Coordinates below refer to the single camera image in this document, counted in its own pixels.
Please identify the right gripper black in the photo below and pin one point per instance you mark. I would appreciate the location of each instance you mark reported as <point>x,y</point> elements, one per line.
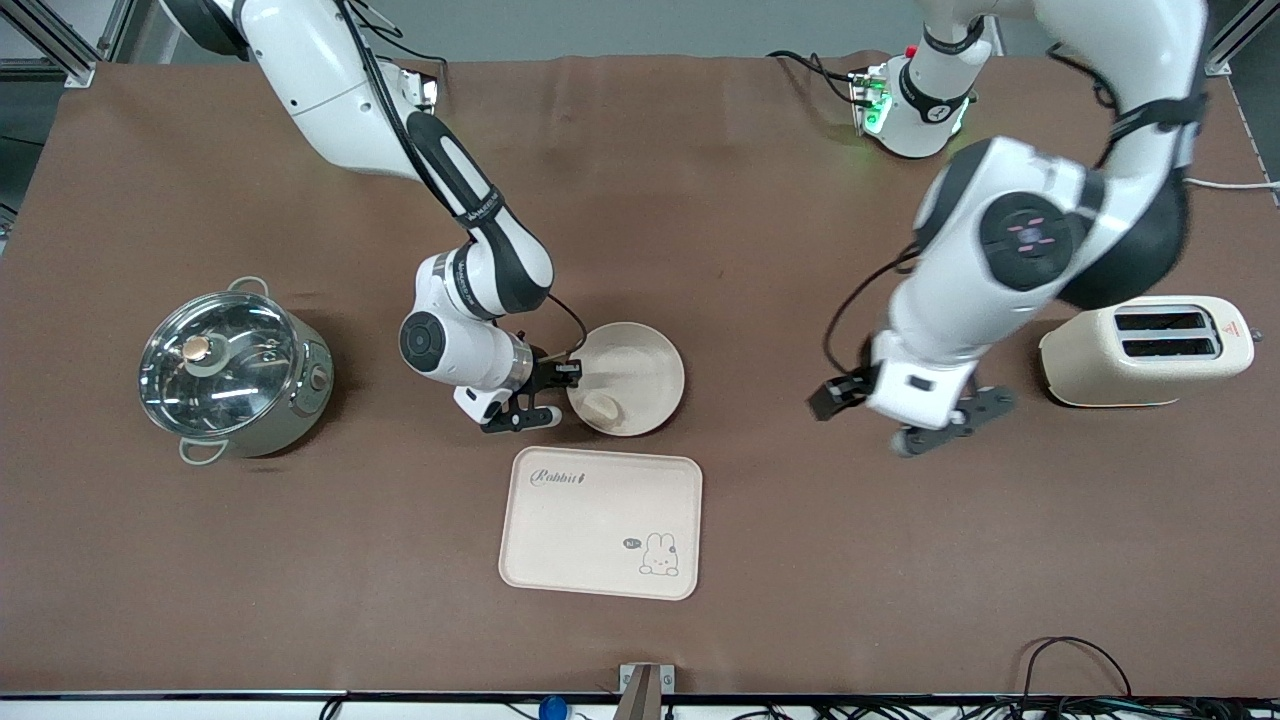
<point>546,377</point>

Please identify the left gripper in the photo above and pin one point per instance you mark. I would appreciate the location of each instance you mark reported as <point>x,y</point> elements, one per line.
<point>838,393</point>

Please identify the small cream bun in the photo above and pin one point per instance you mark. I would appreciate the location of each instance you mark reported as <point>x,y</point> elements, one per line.
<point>603,406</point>

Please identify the round cream plate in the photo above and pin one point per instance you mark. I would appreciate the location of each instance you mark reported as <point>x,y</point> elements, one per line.
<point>645,370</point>

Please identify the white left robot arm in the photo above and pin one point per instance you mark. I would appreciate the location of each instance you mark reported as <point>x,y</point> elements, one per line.
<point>960,300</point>

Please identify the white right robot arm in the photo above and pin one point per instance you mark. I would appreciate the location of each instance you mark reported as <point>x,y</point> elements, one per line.
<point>330,100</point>

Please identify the cream tray with rabbit print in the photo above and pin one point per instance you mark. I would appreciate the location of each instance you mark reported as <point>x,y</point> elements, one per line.
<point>590,530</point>

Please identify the cream two-slot toaster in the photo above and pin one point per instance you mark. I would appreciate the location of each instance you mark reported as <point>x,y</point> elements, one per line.
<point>1140,370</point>

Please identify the brown table cover cloth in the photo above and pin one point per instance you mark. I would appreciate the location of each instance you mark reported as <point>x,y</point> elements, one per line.
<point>750,200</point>

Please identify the steel electric cooking pot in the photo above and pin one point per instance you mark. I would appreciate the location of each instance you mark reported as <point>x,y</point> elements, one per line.
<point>285,400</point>

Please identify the blue round cap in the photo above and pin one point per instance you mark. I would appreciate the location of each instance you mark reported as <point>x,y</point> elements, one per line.
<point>552,709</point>

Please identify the glass pot lid with knob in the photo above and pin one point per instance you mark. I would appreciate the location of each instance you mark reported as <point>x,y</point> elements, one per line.
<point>215,360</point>

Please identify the grey metal camera bracket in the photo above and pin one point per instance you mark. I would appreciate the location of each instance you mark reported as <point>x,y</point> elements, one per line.
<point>645,695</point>

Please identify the aluminium frame profile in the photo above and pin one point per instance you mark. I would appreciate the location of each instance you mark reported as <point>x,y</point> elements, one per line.
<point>60,40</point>
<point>1230,45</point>

